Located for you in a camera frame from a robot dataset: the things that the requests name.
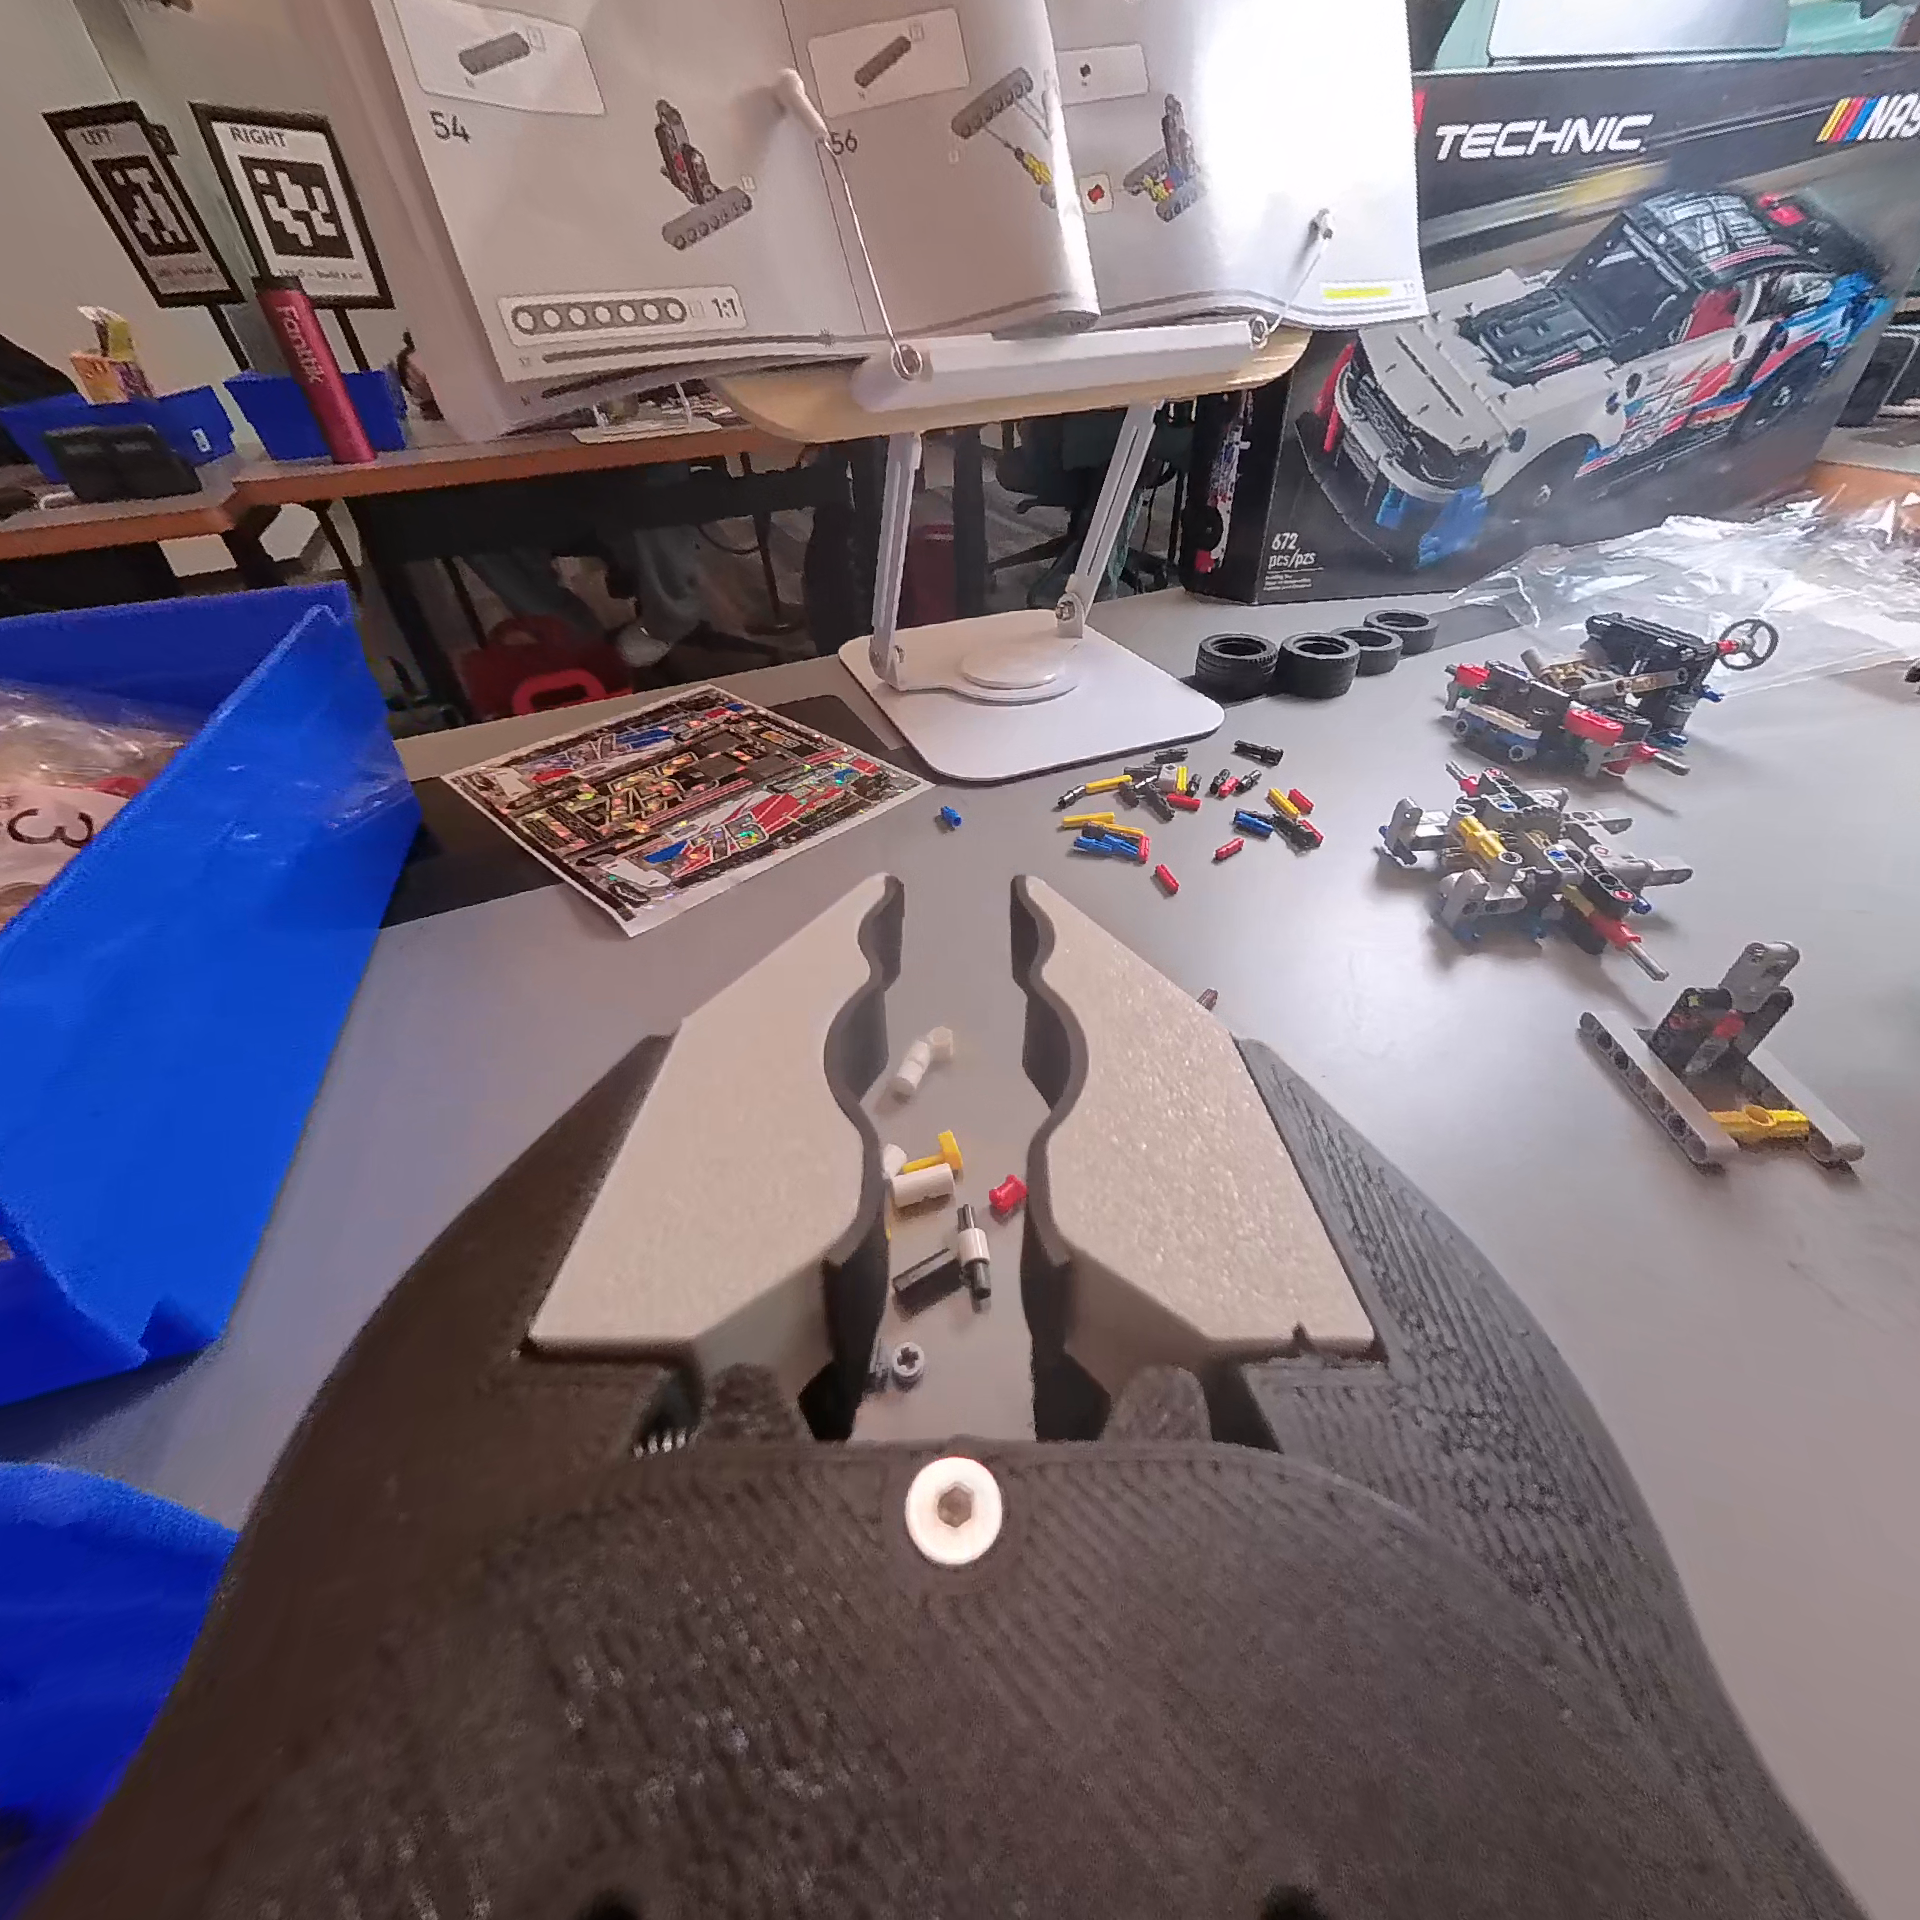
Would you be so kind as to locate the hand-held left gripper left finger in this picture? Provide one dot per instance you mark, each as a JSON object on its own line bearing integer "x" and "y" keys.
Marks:
{"x": 721, "y": 1185}

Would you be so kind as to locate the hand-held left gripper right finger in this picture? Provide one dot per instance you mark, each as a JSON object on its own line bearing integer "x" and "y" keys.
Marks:
{"x": 1185, "y": 1185}

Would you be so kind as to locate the toy car set box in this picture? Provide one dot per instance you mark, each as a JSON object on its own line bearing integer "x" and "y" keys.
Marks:
{"x": 1622, "y": 345}

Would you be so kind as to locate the heap of white toy connectors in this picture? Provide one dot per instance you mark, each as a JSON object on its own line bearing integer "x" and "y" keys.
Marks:
{"x": 923, "y": 1185}

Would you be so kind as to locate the heap of colourful toy pins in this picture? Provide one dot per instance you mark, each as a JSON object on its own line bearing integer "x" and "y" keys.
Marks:
{"x": 1185, "y": 819}

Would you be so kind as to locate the colourful sticker sheet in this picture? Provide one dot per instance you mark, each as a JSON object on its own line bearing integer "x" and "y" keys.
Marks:
{"x": 683, "y": 803}

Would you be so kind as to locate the grey toy brick chassis model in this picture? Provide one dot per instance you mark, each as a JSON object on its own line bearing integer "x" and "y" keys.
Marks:
{"x": 1530, "y": 870}

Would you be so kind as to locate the white book stand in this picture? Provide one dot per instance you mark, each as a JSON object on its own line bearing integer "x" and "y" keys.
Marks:
{"x": 1037, "y": 704}

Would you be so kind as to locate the black toy tyre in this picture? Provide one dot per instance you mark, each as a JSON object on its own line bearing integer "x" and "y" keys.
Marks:
{"x": 1317, "y": 666}
{"x": 1372, "y": 648}
{"x": 1404, "y": 627}
{"x": 1238, "y": 666}

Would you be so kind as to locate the red bag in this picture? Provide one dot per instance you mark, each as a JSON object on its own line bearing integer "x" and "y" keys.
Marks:
{"x": 540, "y": 674}

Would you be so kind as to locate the large blue plastic bin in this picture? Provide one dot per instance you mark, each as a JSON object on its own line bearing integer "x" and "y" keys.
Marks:
{"x": 195, "y": 1049}

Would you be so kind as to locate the toy brick model on grey beams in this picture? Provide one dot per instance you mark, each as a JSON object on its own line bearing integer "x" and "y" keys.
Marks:
{"x": 1724, "y": 1065}

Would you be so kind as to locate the toy brick model with steering wheel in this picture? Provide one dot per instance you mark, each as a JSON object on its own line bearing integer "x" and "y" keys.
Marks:
{"x": 1590, "y": 704}

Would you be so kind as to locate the clear bag of toy parts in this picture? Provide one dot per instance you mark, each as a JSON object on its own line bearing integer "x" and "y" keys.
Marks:
{"x": 77, "y": 797}

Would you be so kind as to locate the wooden background table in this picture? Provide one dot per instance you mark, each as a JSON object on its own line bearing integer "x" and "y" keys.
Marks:
{"x": 451, "y": 465}

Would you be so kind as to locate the empty clear plastic bag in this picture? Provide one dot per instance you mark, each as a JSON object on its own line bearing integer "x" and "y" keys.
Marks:
{"x": 1710, "y": 569}

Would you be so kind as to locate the small blue storage bin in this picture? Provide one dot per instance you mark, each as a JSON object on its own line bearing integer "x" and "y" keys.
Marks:
{"x": 278, "y": 413}
{"x": 182, "y": 422}

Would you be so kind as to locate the red cylinder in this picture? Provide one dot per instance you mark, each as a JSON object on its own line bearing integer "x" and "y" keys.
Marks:
{"x": 319, "y": 376}

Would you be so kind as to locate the black device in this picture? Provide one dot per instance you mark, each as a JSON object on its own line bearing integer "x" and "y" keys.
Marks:
{"x": 119, "y": 463}

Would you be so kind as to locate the open instruction booklet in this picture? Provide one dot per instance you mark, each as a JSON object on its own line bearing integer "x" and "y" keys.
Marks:
{"x": 721, "y": 182}

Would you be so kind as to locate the colourful small carton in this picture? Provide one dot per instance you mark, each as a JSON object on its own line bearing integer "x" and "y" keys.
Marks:
{"x": 109, "y": 357}

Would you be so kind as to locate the black and white marker sign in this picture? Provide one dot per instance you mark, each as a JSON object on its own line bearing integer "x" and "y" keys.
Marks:
{"x": 142, "y": 201}
{"x": 301, "y": 201}

